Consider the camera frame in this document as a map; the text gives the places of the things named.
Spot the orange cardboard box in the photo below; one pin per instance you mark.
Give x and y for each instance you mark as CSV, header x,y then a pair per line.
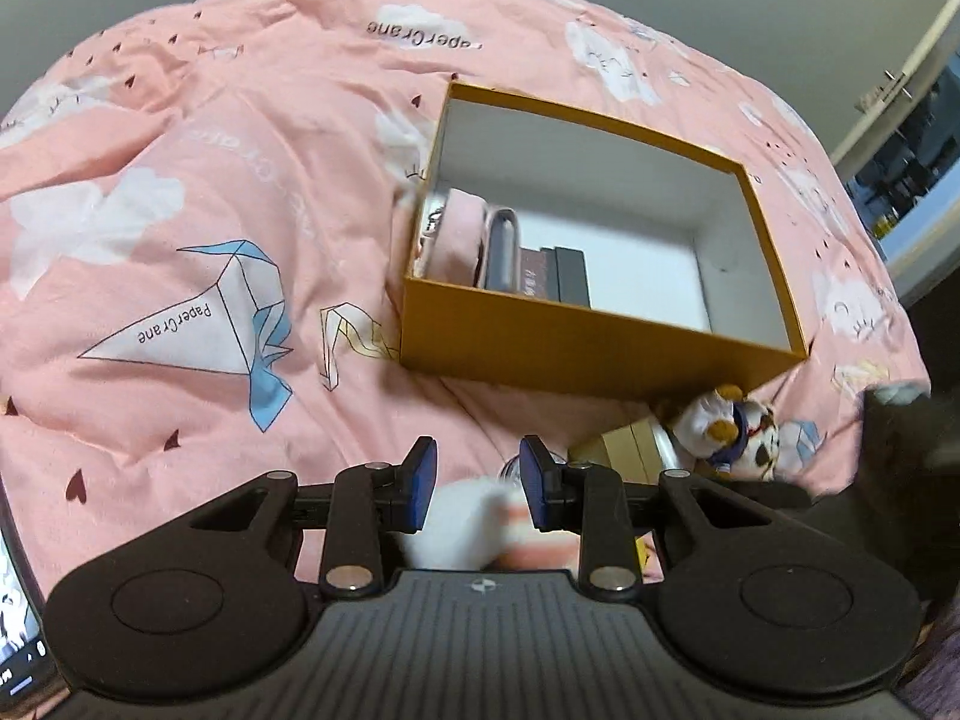
x,y
585,345

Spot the pink printed blanket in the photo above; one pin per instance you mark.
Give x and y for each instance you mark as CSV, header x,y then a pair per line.
x,y
187,127

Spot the beige carton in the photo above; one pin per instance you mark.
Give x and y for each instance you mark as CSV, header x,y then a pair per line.
x,y
622,442

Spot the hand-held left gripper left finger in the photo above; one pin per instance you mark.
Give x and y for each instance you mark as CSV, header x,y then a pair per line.
x,y
420,484

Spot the calico cat plush toy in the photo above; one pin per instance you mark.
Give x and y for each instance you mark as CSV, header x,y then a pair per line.
x,y
720,427

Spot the black phone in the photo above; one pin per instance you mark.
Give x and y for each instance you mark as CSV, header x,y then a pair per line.
x,y
19,615

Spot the white door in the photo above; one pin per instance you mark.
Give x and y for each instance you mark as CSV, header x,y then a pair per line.
x,y
900,67

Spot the pink fabric pouch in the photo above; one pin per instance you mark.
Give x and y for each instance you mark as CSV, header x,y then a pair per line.
x,y
454,240

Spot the dark grey boxes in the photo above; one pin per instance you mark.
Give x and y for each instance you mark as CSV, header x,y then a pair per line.
x,y
574,277

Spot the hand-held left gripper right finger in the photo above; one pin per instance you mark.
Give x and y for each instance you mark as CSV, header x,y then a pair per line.
x,y
534,484

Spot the maroon small box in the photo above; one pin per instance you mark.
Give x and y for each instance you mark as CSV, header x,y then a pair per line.
x,y
538,274

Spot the white cupcake plush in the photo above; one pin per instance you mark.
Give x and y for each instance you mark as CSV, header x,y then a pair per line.
x,y
469,521

